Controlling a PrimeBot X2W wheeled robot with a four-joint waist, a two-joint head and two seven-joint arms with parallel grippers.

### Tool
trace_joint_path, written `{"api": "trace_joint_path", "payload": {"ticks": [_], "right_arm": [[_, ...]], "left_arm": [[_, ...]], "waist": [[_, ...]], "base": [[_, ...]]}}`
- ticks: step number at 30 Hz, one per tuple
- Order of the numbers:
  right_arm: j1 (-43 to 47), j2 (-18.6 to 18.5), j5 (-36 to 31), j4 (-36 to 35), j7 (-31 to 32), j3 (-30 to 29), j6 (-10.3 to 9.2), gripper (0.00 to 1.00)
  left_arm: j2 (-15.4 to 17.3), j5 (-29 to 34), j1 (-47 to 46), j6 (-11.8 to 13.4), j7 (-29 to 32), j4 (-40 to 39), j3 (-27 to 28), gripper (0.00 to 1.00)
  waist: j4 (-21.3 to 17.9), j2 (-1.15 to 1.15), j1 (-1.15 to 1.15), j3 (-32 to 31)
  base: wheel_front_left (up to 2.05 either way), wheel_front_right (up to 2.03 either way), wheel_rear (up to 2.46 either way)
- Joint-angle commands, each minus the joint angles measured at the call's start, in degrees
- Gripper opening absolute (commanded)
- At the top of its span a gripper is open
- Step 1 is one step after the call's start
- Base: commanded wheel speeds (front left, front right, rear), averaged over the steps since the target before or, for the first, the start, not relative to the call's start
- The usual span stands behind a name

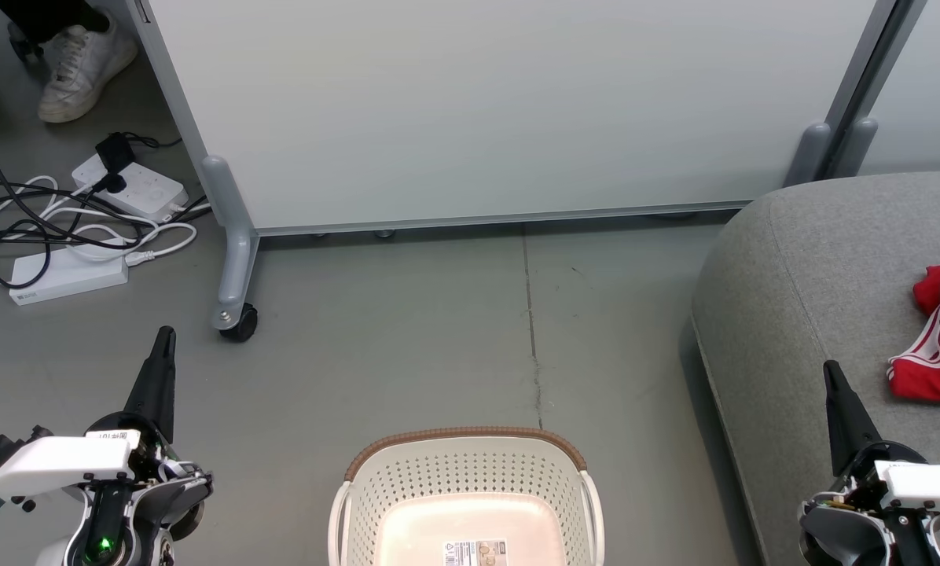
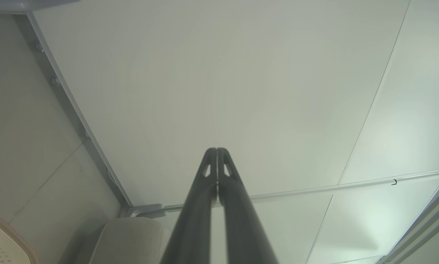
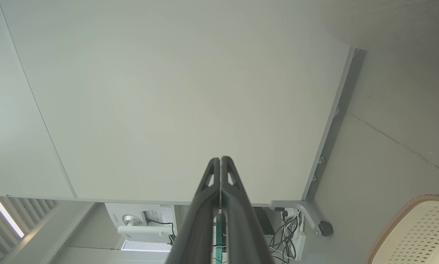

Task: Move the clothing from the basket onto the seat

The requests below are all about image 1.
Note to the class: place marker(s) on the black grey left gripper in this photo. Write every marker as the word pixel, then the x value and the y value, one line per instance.
pixel 171 495

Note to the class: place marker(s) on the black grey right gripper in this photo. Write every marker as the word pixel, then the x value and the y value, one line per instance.
pixel 839 527

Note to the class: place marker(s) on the red white basketball jersey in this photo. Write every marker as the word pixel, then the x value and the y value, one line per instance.
pixel 938 362

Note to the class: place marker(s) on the grey fabric sofa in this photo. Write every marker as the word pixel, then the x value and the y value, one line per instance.
pixel 816 299

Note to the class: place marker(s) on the black caster wheel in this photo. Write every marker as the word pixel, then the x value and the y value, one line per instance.
pixel 244 324

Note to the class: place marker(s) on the long white power strip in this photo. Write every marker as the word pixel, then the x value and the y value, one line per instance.
pixel 69 275

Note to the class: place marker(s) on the grey partition foot with caster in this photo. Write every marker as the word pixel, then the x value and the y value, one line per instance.
pixel 238 251

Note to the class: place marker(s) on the white power strip with plugs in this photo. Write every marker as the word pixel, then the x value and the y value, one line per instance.
pixel 148 189

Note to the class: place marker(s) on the black power adapter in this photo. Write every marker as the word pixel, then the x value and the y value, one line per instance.
pixel 115 151

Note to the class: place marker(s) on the white sneaker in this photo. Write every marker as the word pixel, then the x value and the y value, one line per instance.
pixel 85 75

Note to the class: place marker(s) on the white perforated laundry basket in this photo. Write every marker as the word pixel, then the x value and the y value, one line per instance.
pixel 470 472

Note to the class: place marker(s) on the narrow white partition panel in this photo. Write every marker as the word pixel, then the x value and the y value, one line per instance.
pixel 926 79

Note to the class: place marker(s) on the basket bottom label sticker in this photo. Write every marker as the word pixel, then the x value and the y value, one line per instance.
pixel 474 553

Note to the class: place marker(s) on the black trouser leg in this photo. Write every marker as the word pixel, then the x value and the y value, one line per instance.
pixel 42 14

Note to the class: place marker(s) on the large white partition panel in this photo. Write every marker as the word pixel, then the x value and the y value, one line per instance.
pixel 501 102

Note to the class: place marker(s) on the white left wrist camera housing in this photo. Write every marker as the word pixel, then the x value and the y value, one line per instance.
pixel 53 464

